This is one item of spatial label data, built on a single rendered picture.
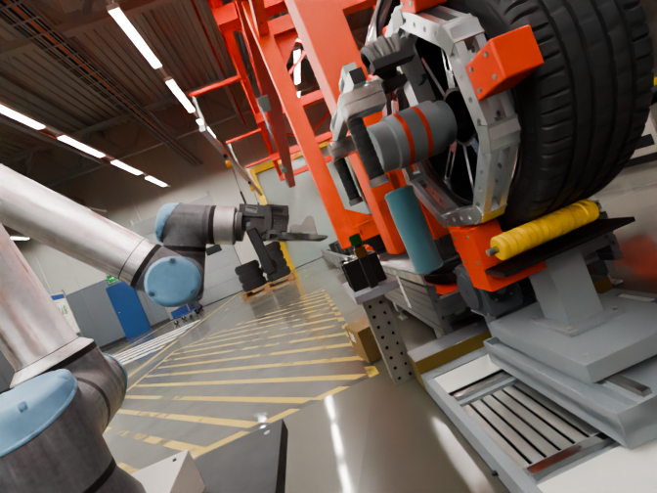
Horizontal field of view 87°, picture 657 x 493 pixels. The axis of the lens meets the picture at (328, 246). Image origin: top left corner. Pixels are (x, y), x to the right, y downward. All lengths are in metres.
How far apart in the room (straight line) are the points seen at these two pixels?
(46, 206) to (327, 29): 1.14
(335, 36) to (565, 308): 1.19
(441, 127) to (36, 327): 0.97
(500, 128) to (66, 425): 0.89
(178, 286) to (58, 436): 0.27
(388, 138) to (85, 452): 0.85
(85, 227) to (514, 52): 0.76
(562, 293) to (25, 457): 1.12
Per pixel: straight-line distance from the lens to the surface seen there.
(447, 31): 0.80
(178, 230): 0.81
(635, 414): 0.94
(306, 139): 3.38
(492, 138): 0.75
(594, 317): 1.13
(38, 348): 0.88
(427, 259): 1.04
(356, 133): 0.76
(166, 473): 0.86
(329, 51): 1.49
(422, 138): 0.92
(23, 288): 0.89
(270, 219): 0.79
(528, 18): 0.80
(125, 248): 0.69
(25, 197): 0.74
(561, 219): 0.95
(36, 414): 0.71
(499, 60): 0.69
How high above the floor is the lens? 0.69
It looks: 2 degrees down
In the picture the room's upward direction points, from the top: 23 degrees counter-clockwise
